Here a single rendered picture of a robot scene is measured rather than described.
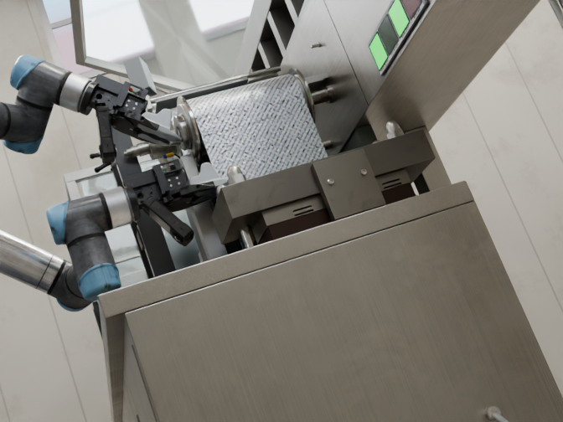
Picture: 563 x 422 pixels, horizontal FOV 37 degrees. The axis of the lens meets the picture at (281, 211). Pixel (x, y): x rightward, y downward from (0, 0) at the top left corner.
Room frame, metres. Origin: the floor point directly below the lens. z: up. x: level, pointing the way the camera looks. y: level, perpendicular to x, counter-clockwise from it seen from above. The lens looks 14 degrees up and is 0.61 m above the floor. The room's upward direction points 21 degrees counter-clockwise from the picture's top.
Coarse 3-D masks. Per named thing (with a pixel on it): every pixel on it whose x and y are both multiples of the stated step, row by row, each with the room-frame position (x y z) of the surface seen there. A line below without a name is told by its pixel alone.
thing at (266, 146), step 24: (264, 120) 1.62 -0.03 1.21; (288, 120) 1.64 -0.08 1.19; (312, 120) 1.65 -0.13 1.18; (216, 144) 1.59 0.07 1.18; (240, 144) 1.60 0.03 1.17; (264, 144) 1.62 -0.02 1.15; (288, 144) 1.63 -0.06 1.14; (312, 144) 1.64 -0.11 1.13; (216, 168) 1.59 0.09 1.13; (240, 168) 1.60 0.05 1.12; (264, 168) 1.61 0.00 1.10
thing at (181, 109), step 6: (300, 84) 1.66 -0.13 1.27; (306, 96) 1.66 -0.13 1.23; (306, 102) 1.66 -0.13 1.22; (180, 108) 1.61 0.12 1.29; (186, 114) 1.59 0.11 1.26; (186, 120) 1.60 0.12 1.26; (192, 126) 1.59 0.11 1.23; (192, 132) 1.59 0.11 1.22; (192, 138) 1.60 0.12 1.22; (192, 144) 1.62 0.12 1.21; (192, 150) 1.64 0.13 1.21; (204, 150) 1.63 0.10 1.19
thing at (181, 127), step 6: (180, 114) 1.62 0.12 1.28; (174, 120) 1.63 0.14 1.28; (180, 120) 1.60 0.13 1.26; (174, 126) 1.65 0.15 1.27; (180, 126) 1.60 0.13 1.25; (186, 126) 1.60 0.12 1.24; (180, 132) 1.62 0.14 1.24; (186, 132) 1.61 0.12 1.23; (186, 138) 1.61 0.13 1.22; (180, 144) 1.66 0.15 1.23; (186, 144) 1.62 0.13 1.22
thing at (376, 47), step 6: (378, 36) 1.42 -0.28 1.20; (372, 42) 1.45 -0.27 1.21; (378, 42) 1.43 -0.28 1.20; (372, 48) 1.46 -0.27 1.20; (378, 48) 1.44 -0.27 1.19; (378, 54) 1.45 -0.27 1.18; (384, 54) 1.43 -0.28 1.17; (378, 60) 1.46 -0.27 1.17; (384, 60) 1.44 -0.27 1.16; (378, 66) 1.47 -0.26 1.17
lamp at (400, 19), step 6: (396, 0) 1.31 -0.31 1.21; (396, 6) 1.32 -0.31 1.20; (390, 12) 1.35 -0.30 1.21; (396, 12) 1.33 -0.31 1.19; (402, 12) 1.31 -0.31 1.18; (396, 18) 1.34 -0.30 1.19; (402, 18) 1.32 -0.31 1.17; (396, 24) 1.34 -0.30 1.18; (402, 24) 1.33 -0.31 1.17; (396, 30) 1.35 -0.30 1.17; (402, 30) 1.33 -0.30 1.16
